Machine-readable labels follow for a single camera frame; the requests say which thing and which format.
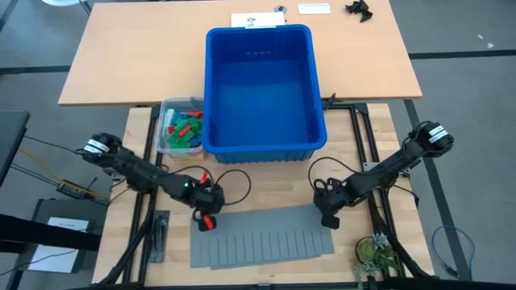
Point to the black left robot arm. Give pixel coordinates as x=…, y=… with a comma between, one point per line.
x=133, y=167

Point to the green block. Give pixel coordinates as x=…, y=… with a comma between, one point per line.
x=194, y=124
x=177, y=141

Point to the round desk grommet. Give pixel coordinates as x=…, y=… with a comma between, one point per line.
x=280, y=8

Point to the black floor box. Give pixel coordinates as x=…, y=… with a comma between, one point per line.
x=42, y=207

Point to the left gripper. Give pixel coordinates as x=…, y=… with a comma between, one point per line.
x=207, y=199

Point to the white flat rectangular pad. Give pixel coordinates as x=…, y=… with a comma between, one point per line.
x=314, y=9

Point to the small electronics board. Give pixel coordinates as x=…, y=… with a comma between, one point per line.
x=70, y=189

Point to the red rectangular block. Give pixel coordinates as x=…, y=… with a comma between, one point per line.
x=185, y=130

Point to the clear plastic block container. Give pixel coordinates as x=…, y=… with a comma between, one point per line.
x=165, y=145

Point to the black plastic bracket part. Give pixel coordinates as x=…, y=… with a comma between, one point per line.
x=360, y=10

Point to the black metal bar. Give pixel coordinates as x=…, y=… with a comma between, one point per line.
x=48, y=233

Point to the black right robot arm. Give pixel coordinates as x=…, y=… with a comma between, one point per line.
x=387, y=167

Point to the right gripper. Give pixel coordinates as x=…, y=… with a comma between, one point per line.
x=332, y=197

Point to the grey divider with long slots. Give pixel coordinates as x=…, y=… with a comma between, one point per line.
x=262, y=225

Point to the beige laminate desk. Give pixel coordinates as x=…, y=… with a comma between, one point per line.
x=121, y=48

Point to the black aluminium rig frame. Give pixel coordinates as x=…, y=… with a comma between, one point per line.
x=346, y=106

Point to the large blue plastic bin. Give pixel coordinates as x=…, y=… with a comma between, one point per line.
x=262, y=100

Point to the black side table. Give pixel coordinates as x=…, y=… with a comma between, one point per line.
x=12, y=137

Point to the potted succulent plant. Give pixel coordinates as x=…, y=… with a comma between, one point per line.
x=369, y=251

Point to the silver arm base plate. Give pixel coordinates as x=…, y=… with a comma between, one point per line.
x=369, y=166

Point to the blue block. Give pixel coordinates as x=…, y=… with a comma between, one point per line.
x=177, y=119

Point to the red tape marker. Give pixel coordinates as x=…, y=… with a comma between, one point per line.
x=204, y=177

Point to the black table clamp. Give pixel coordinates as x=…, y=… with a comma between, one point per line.
x=328, y=100

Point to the white cardboard box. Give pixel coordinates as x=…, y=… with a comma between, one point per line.
x=258, y=19

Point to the white round object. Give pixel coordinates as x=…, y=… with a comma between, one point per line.
x=60, y=2

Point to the white paper sheet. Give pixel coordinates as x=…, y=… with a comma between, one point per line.
x=60, y=223

